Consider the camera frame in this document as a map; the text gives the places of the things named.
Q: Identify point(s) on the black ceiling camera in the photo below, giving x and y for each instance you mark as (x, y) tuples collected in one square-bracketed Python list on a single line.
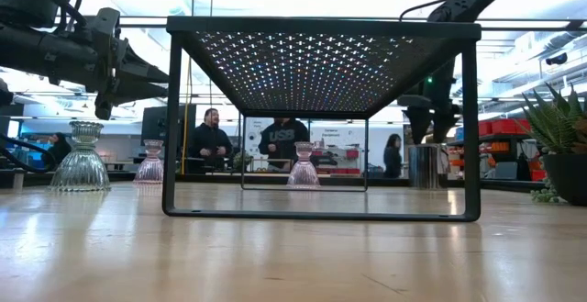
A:
[(557, 59)]

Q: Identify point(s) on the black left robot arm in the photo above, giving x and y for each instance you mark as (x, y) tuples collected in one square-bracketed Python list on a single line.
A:
[(41, 45)]

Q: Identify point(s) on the small background potted plant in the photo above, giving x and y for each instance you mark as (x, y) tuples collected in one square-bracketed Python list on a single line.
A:
[(241, 160)]

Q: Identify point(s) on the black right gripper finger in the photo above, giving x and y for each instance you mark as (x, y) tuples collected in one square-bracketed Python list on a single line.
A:
[(419, 120), (445, 125)]

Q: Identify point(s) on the black aluminium table frame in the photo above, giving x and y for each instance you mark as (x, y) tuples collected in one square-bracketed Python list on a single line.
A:
[(220, 178)]

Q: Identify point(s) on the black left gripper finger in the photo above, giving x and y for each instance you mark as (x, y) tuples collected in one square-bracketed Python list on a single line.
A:
[(142, 92), (147, 73)]

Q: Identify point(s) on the person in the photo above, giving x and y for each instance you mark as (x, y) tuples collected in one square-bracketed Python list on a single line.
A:
[(393, 157), (58, 148), (208, 143), (282, 139)]

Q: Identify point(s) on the storage rack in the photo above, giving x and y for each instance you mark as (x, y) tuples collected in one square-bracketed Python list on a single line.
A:
[(495, 137)]

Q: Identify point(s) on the pink ribbed glass candlestick holder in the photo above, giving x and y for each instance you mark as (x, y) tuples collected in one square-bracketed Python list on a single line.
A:
[(303, 173), (150, 169)]

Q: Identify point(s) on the black wall monitor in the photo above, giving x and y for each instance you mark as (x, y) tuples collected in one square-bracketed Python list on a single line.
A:
[(151, 123)]

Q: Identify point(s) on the white display board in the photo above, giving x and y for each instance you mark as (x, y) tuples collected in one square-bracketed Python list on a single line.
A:
[(376, 141)]

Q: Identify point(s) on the greenish ribbed glass candlestick holder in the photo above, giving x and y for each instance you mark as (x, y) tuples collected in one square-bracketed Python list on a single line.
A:
[(81, 169)]

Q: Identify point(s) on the succulent plant in black pot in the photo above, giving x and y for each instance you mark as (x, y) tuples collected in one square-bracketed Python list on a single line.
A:
[(568, 178)]

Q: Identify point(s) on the red storage bin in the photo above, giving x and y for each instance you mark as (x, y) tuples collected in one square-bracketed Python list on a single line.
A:
[(504, 126), (484, 128)]

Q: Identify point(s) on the black perforated metal shelf riser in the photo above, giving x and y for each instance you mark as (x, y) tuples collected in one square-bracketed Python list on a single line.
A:
[(321, 24)]

